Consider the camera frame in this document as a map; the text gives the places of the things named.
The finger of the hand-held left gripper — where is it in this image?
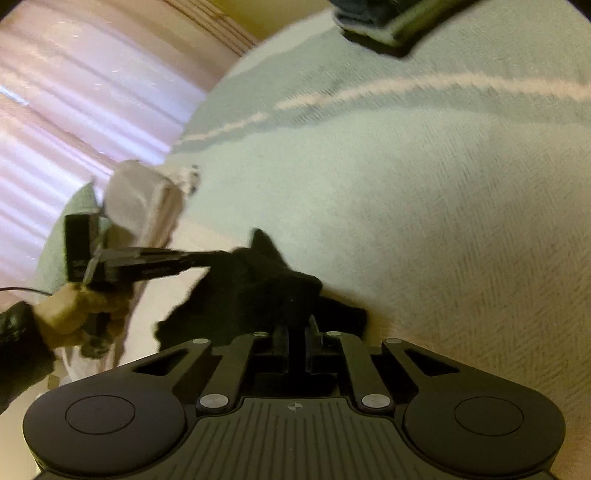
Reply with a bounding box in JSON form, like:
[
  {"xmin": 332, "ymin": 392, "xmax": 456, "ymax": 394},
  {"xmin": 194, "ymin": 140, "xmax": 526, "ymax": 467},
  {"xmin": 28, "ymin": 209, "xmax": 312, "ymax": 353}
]
[
  {"xmin": 104, "ymin": 247, "xmax": 232, "ymax": 267},
  {"xmin": 133, "ymin": 263, "xmax": 205, "ymax": 280}
]

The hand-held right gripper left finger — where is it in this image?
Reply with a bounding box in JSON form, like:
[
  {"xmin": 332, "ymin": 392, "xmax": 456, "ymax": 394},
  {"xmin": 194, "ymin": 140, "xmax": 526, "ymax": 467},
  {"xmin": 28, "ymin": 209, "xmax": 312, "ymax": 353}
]
[{"xmin": 133, "ymin": 322, "xmax": 298, "ymax": 415}]

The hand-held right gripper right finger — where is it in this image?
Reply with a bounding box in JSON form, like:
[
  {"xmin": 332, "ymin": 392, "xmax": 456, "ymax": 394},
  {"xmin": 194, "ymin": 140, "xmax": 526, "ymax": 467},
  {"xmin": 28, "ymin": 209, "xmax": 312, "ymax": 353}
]
[{"xmin": 302, "ymin": 315, "xmax": 461, "ymax": 412}]

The black sweater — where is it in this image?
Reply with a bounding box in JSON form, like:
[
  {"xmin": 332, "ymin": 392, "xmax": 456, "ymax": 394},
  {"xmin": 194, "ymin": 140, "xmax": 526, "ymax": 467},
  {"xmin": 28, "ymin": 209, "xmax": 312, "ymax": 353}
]
[{"xmin": 154, "ymin": 227, "xmax": 370, "ymax": 358}]

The person's left forearm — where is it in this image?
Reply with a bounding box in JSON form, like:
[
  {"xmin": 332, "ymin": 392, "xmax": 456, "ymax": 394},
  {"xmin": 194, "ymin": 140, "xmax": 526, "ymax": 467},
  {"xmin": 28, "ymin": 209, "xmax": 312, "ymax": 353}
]
[{"xmin": 0, "ymin": 302, "xmax": 55, "ymax": 414}]

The person's left hand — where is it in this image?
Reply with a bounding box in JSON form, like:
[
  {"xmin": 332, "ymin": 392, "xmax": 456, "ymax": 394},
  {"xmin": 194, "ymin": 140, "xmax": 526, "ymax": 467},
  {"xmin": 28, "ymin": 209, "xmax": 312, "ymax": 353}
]
[{"xmin": 34, "ymin": 281, "xmax": 132, "ymax": 352}]

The green checked pillow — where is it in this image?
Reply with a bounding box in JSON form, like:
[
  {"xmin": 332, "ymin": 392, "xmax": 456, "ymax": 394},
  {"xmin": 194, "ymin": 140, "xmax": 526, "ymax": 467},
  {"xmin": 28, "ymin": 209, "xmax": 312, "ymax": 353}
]
[{"xmin": 33, "ymin": 181, "xmax": 109, "ymax": 296}]

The small white cloth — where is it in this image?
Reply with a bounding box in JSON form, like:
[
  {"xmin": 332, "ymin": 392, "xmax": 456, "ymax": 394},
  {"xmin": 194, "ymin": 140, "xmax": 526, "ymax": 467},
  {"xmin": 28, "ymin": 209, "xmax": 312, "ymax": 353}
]
[{"xmin": 178, "ymin": 164, "xmax": 202, "ymax": 195}]

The pink curtain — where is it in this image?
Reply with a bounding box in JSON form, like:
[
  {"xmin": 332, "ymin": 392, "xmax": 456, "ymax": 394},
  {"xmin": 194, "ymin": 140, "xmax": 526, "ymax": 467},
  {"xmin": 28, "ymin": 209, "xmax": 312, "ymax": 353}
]
[{"xmin": 0, "ymin": 0, "xmax": 259, "ymax": 301}]

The grey pink striped bedspread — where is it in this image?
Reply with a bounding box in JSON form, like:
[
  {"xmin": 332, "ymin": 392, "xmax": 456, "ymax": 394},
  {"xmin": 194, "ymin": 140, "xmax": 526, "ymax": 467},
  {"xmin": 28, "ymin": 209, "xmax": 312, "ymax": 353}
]
[{"xmin": 55, "ymin": 0, "xmax": 591, "ymax": 462}]

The dark flat case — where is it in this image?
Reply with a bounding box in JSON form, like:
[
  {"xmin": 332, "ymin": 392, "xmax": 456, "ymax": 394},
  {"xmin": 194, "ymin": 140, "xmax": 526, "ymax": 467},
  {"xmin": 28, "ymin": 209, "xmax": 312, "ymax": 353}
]
[{"xmin": 332, "ymin": 0, "xmax": 478, "ymax": 59}]

